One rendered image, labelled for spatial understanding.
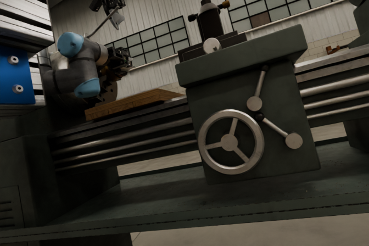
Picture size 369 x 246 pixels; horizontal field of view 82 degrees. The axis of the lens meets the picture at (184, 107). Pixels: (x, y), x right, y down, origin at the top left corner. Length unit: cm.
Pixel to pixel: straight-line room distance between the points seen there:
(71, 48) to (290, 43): 58
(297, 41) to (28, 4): 49
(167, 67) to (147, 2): 272
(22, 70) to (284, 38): 49
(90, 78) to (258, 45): 48
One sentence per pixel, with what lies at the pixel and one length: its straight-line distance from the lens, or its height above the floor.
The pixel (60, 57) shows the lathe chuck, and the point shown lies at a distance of 101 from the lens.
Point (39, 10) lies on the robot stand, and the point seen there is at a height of 98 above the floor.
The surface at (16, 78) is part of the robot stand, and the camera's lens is 39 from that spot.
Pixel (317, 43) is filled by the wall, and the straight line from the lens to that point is 797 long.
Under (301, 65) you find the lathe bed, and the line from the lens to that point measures 66.
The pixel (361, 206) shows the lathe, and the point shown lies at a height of 53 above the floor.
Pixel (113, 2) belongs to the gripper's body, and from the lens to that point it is 115.
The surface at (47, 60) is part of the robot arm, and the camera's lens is 76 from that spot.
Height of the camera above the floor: 77
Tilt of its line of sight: 5 degrees up
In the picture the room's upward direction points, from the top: 13 degrees counter-clockwise
